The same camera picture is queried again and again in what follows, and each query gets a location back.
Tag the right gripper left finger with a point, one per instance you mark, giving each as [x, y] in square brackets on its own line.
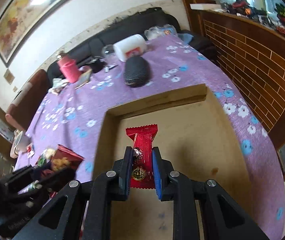
[113, 185]

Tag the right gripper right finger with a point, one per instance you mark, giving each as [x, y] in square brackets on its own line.
[173, 186]

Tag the red gold-emblem snack packet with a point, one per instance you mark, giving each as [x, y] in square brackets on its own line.
[142, 167]

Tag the red square snack packet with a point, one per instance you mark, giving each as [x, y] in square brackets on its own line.
[65, 157]

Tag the shallow cardboard tray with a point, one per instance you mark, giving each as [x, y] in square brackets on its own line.
[197, 138]

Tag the white mug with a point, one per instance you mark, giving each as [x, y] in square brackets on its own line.
[20, 144]

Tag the purple floral tablecloth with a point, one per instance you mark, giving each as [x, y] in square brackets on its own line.
[74, 118]

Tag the brown chair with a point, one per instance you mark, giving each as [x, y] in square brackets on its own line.
[24, 106]

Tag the small booklet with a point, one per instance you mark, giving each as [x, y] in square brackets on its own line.
[84, 78]

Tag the crumpled white cloth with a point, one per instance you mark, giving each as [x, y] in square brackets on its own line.
[58, 86]

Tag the small lighter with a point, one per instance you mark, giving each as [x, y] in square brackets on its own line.
[107, 68]

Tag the black cup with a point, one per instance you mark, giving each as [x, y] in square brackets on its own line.
[96, 64]

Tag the pink thermos with knit sleeve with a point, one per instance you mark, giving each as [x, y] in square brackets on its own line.
[68, 67]

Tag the clear glass jar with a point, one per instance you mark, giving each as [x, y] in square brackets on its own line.
[108, 52]

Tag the white plastic jar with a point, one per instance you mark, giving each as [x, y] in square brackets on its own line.
[134, 45]

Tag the wooden brick-pattern cabinet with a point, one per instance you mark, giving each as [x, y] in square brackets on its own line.
[253, 56]

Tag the black sofa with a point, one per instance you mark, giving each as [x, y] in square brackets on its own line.
[124, 27]

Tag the framed painting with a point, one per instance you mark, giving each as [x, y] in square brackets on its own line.
[18, 21]

